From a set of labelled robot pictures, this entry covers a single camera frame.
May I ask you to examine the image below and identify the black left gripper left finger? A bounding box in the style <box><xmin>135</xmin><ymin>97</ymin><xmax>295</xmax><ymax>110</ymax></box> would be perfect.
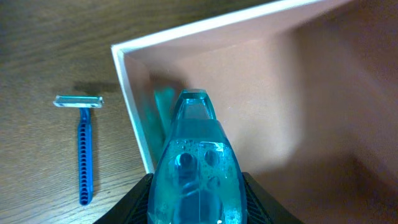
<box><xmin>94</xmin><ymin>173</ymin><xmax>154</xmax><ymax>224</ymax></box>

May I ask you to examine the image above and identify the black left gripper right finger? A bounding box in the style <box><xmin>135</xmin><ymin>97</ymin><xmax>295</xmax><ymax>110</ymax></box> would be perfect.
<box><xmin>242</xmin><ymin>172</ymin><xmax>303</xmax><ymax>224</ymax></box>

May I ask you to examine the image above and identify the teal Listerine mouthwash bottle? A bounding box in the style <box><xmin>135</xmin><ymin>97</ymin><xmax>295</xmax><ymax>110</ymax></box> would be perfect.
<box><xmin>147</xmin><ymin>89</ymin><xmax>247</xmax><ymax>223</ymax></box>

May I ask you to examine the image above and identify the blue disposable razor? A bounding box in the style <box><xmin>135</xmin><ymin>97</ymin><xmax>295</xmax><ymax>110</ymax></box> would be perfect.
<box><xmin>53</xmin><ymin>95</ymin><xmax>104</xmax><ymax>206</ymax></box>

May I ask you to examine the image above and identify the pink open cardboard box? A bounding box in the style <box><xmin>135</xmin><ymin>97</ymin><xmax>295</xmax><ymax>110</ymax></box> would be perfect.
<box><xmin>112</xmin><ymin>1</ymin><xmax>397</xmax><ymax>223</ymax></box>

